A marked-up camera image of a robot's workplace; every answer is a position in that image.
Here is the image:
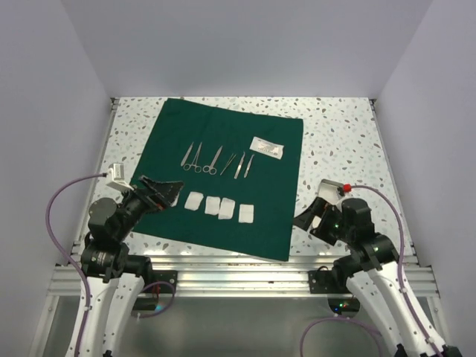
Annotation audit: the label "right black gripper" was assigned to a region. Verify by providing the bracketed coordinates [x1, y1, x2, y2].
[290, 196, 353, 245]

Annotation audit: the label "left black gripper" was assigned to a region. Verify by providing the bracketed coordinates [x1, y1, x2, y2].
[114, 174, 182, 240]

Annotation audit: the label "white gauze pad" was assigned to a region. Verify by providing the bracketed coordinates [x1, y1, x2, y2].
[218, 198, 235, 219]
[205, 196, 221, 216]
[239, 204, 254, 224]
[170, 191, 180, 207]
[184, 191, 204, 211]

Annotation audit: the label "white paper packet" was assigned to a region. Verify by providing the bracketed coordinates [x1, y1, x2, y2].
[249, 137, 284, 160]

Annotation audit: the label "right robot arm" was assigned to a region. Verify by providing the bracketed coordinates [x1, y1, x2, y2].
[294, 197, 461, 356]

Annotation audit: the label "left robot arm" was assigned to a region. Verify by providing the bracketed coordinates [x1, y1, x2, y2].
[66, 170, 184, 356]

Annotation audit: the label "steel surgical scissors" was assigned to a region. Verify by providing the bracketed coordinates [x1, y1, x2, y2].
[202, 146, 222, 175]

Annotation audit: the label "green surgical cloth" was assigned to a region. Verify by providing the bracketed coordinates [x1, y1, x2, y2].
[132, 99, 303, 261]

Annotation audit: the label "steel hemostat clamp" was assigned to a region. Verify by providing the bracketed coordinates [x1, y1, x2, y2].
[183, 143, 202, 173]

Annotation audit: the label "curved steel tweezers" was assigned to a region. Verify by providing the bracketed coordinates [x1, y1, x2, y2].
[234, 152, 246, 179]

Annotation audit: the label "thin steel tweezers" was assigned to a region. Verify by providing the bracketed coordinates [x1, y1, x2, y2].
[220, 153, 237, 176]

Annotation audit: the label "short steel tweezers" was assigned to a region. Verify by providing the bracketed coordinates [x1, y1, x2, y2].
[243, 154, 254, 179]

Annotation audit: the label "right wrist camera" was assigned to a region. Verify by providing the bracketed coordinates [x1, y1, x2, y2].
[321, 180, 354, 205]

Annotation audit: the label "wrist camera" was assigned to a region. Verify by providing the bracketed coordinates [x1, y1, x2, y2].
[321, 180, 354, 205]
[105, 163, 132, 193]

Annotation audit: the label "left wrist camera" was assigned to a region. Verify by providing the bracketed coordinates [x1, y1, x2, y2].
[105, 163, 132, 193]

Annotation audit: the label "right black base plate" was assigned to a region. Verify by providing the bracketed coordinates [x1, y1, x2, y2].
[308, 266, 361, 319]

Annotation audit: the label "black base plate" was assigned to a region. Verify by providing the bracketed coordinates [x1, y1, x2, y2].
[132, 270, 178, 317]
[308, 266, 361, 319]

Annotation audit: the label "aluminium rail frame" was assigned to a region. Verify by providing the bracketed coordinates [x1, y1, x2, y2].
[48, 97, 456, 356]

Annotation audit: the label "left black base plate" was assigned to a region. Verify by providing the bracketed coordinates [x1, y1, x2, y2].
[132, 270, 178, 317]

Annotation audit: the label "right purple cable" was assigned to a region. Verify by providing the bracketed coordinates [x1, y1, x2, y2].
[299, 184, 447, 357]

